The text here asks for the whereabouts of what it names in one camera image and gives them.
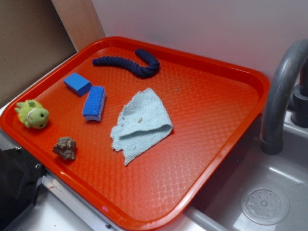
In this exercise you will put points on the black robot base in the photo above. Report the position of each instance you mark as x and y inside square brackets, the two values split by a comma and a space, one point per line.
[20, 178]

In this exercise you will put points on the green plush animal toy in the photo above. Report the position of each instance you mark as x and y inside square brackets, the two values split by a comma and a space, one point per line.
[32, 114]

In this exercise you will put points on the light blue cloth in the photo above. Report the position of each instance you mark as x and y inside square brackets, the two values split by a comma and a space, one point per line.
[141, 124]

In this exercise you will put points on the red plastic tray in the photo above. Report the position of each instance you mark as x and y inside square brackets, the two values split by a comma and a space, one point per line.
[210, 103]

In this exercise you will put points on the blue white sponge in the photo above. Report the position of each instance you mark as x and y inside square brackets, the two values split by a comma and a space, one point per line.
[94, 104]

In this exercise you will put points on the blue rectangular block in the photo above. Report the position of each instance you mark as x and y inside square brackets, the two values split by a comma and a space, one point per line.
[78, 84]

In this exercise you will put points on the brown rock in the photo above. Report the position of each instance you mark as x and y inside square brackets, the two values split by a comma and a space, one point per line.
[65, 148]

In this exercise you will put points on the grey toy sink basin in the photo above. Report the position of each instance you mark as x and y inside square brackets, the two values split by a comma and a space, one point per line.
[254, 191]

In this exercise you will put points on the grey toy faucet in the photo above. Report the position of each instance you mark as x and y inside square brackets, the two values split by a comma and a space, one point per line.
[288, 91]

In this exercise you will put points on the brown cardboard panel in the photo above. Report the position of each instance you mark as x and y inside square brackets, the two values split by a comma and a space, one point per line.
[38, 35]

